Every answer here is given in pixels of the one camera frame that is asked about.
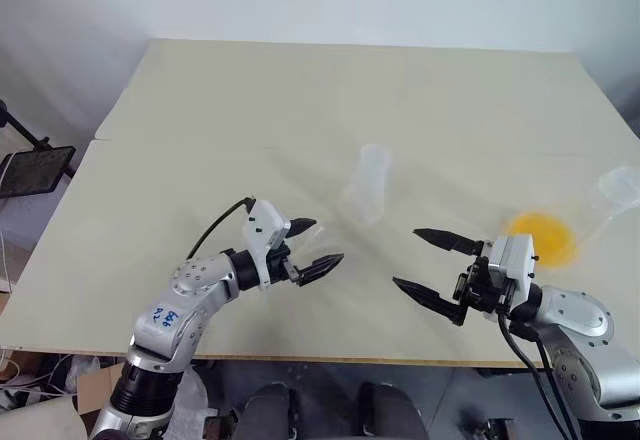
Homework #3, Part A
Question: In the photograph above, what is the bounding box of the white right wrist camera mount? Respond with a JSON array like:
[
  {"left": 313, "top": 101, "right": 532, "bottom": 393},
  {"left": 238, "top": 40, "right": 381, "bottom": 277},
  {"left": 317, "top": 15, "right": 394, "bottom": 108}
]
[{"left": 486, "top": 233, "right": 540, "bottom": 319}]

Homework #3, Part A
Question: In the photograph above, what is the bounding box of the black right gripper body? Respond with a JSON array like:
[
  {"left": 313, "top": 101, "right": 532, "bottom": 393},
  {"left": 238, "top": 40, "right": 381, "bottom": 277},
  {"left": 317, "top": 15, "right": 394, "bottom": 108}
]
[{"left": 452, "top": 239, "right": 512, "bottom": 319}]

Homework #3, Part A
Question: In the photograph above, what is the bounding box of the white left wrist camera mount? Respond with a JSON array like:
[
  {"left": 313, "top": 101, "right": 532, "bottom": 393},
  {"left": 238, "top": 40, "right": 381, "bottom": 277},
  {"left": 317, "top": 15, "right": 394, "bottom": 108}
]
[{"left": 241, "top": 199, "right": 292, "bottom": 292}]

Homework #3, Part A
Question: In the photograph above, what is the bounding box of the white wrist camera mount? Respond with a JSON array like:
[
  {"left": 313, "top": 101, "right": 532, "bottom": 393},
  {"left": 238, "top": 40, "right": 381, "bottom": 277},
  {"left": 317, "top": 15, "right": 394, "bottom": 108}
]
[
  {"left": 241, "top": 199, "right": 292, "bottom": 292},
  {"left": 486, "top": 233, "right": 540, "bottom": 319}
]

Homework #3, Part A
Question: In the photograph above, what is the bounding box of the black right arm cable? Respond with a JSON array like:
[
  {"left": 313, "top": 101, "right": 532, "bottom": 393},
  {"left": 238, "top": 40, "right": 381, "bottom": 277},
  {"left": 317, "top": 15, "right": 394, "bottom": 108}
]
[{"left": 494, "top": 309, "right": 584, "bottom": 440}]

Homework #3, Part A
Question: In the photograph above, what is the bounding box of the brown cardboard box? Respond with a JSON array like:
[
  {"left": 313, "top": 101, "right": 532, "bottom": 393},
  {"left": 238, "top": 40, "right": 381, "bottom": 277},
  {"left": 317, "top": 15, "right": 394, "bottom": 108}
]
[{"left": 75, "top": 358, "right": 127, "bottom": 418}]

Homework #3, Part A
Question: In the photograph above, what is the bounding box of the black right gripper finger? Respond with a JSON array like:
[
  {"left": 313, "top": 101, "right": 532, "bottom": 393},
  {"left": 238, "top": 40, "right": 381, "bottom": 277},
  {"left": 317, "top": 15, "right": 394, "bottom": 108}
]
[
  {"left": 412, "top": 227, "right": 485, "bottom": 257},
  {"left": 391, "top": 275, "right": 471, "bottom": 327}
]

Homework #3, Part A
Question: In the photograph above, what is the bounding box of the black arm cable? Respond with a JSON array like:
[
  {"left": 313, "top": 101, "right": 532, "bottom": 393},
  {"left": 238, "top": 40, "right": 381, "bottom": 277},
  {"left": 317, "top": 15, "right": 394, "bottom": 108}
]
[
  {"left": 187, "top": 197, "right": 254, "bottom": 262},
  {"left": 494, "top": 309, "right": 584, "bottom": 440}
]

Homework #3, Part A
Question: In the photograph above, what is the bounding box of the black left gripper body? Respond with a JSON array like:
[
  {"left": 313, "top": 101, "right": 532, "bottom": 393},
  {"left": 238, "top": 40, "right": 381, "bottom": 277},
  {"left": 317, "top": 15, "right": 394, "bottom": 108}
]
[{"left": 265, "top": 242, "right": 304, "bottom": 287}]

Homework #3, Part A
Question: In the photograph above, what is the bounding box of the white cable tangle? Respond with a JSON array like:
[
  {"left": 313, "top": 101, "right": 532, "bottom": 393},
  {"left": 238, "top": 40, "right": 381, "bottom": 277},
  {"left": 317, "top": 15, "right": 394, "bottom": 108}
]
[{"left": 0, "top": 348, "right": 77, "bottom": 402}]

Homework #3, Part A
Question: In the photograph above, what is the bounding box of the white rounded object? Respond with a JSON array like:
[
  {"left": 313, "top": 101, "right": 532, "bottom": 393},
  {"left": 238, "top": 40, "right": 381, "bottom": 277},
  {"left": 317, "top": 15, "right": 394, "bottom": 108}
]
[{"left": 0, "top": 395, "right": 89, "bottom": 440}]

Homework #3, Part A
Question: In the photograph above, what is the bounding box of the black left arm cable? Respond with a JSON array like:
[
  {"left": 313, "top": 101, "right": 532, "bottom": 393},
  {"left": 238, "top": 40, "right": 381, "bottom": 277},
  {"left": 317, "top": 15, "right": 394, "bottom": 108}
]
[{"left": 187, "top": 197, "right": 254, "bottom": 262}]

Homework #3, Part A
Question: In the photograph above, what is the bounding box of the dark rounded shape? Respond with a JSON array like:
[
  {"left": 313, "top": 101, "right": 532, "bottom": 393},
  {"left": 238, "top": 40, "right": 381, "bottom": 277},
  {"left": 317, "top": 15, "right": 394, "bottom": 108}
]
[
  {"left": 356, "top": 381, "right": 422, "bottom": 440},
  {"left": 238, "top": 381, "right": 302, "bottom": 440}
]

